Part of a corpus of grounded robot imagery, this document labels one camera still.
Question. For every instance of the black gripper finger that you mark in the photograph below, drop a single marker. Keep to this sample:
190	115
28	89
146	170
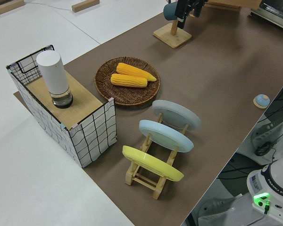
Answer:
181	11
197	8

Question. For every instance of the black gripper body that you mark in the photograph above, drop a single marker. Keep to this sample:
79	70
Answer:
190	4

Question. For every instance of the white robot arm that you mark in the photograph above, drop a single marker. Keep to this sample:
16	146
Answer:
273	181

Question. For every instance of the dark teal mug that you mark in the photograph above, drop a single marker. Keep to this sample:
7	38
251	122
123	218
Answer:
169	11

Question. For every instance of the wooden stand with square base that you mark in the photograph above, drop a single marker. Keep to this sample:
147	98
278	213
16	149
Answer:
172	38

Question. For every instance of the yellow corn cob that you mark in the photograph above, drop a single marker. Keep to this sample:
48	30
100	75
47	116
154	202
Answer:
132	70
128	80

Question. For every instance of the brown table mat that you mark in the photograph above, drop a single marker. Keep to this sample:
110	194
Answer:
202	94

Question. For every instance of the wooden block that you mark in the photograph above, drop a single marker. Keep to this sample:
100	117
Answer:
7	7
85	5

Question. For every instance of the brown wicker basket tray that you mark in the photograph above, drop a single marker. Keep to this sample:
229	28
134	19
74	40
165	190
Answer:
129	96

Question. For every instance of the grey plate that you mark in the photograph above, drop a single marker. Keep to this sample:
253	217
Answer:
177	113

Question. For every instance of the blue bell on wooden base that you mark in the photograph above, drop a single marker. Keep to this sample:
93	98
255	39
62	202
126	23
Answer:
261	100

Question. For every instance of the light blue plate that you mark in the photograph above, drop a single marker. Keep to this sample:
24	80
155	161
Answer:
165	135

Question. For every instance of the wooden shelf board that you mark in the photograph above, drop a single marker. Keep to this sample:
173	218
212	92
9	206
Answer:
82	99

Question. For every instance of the white cylinder with dark base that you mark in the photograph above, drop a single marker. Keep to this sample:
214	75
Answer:
53	73

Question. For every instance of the white housing with holes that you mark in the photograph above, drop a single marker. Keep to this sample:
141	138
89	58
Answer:
264	136

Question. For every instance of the white black-grid storage box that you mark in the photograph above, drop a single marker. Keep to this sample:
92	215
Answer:
94	139

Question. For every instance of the yellow plate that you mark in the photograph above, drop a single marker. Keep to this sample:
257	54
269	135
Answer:
151	163

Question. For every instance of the wooden plate rack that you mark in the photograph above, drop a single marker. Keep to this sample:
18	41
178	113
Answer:
143	182

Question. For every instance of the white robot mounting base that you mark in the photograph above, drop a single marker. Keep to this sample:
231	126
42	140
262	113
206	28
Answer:
226	212

